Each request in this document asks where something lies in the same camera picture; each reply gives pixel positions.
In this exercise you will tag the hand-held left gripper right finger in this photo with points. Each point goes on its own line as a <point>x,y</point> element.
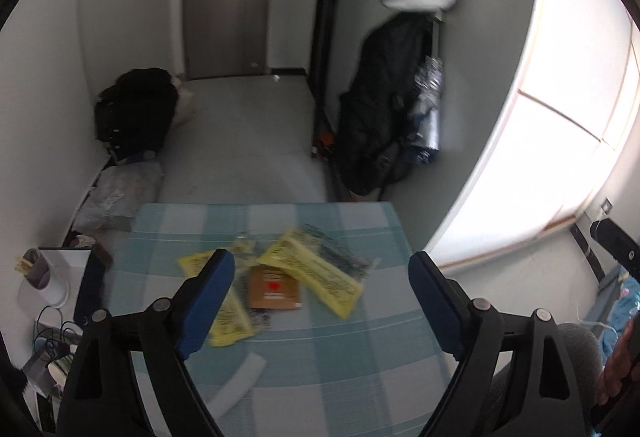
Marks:
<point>435,307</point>

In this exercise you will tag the white box with dark side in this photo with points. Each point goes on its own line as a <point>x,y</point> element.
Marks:
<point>85,277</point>

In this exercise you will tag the grey plastic bag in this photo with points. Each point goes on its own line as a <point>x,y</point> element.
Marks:
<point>122,192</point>

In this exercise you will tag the silver folded umbrella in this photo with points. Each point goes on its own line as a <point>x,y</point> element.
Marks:
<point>427,117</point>

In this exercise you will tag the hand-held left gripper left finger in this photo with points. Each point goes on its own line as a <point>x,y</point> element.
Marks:
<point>205,312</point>

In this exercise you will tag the small brown sachet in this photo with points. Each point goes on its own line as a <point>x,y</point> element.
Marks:
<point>275,289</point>

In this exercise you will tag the black backpack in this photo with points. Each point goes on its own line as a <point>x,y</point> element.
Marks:
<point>135,112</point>

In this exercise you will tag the small yellow snack packet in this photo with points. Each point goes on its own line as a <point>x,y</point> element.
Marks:
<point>310,267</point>

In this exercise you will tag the person's right hand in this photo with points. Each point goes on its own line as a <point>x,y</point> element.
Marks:
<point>612,367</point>

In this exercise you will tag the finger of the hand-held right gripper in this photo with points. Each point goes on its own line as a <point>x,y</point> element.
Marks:
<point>617,244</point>

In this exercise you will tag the bundle of wooden chopsticks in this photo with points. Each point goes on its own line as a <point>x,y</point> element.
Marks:
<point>24,263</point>

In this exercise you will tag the blue white checked tablecloth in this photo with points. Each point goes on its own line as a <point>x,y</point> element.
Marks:
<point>325,367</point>

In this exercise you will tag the orange black tool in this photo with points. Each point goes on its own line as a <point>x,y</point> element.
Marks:
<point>322,144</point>

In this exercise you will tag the black framed glass door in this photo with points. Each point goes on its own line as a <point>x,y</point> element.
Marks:
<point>325,42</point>

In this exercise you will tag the wall socket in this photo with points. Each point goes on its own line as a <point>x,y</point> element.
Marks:
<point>607,204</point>

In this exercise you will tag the large yellow snack packet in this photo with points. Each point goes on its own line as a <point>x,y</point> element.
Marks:
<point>230,322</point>

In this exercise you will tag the clear plastic wrapper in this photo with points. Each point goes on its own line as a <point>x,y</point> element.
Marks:
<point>243,249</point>

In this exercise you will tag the white plastic bag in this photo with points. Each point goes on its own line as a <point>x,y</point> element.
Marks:
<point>183,99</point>

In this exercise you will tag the white carton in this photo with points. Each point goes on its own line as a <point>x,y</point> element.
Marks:
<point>42,369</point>

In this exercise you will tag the person's grey clothing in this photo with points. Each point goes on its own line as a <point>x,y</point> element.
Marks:
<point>580,357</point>

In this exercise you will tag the blue cloth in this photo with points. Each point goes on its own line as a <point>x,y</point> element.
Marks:
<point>625,302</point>

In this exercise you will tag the black hanging jacket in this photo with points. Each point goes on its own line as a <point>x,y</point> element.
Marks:
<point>380,117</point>

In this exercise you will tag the white grey utensil holder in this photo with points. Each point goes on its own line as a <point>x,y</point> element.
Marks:
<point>47,277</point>

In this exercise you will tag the bright window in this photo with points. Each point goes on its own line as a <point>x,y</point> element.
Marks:
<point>550,92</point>

